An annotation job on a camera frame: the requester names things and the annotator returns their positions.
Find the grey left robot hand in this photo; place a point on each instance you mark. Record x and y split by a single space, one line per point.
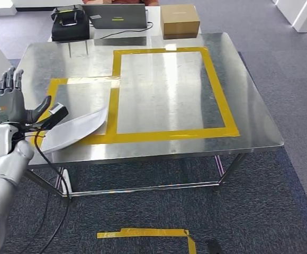
9 105

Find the white curved plastic part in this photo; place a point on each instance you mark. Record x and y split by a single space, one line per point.
74 131

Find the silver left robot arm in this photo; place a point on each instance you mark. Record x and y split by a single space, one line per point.
2 175

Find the steel workbench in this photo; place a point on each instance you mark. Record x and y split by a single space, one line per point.
156 94

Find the black equipment bag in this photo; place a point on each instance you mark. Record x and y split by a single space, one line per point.
69 31

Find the grey laptop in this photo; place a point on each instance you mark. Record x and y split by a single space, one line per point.
116 15

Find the white table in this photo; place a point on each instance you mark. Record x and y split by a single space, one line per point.
154 15

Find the brown cardboard box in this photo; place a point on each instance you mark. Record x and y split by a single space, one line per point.
180 21

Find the white stepped platform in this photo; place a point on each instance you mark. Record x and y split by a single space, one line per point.
301 14

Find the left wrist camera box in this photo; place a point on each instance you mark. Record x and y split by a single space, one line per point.
57 114

